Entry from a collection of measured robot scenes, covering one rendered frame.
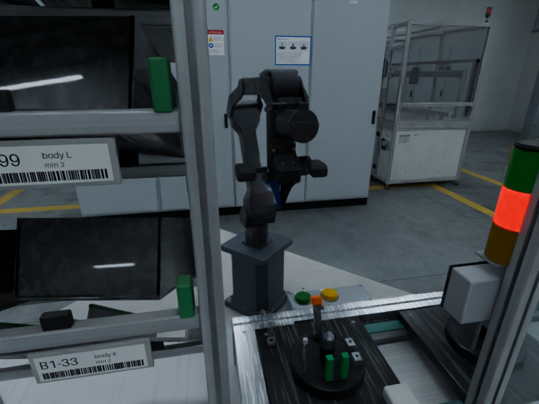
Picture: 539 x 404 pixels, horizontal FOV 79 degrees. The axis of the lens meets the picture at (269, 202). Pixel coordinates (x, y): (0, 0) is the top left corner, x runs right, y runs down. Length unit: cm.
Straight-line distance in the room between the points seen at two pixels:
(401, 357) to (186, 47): 75
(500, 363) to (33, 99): 61
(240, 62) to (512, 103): 913
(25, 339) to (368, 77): 366
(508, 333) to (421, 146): 442
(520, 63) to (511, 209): 1088
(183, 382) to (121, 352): 54
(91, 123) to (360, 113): 361
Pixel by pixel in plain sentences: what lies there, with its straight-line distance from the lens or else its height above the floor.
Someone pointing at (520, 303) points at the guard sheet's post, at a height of 122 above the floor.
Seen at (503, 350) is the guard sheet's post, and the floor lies 115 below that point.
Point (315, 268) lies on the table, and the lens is 117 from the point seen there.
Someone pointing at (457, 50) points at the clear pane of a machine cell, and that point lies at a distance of 499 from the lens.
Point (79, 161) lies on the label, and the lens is 23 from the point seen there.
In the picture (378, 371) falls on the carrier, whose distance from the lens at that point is 72.
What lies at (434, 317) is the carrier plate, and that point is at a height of 97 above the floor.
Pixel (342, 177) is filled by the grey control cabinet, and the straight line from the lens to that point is 386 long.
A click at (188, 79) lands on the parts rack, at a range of 21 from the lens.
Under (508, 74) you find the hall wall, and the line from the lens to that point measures 1114.
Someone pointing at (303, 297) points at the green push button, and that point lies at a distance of 85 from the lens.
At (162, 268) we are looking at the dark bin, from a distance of 32.
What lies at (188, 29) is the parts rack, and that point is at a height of 152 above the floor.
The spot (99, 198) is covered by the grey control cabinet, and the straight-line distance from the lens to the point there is 376.
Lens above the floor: 149
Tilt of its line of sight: 22 degrees down
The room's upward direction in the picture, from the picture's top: straight up
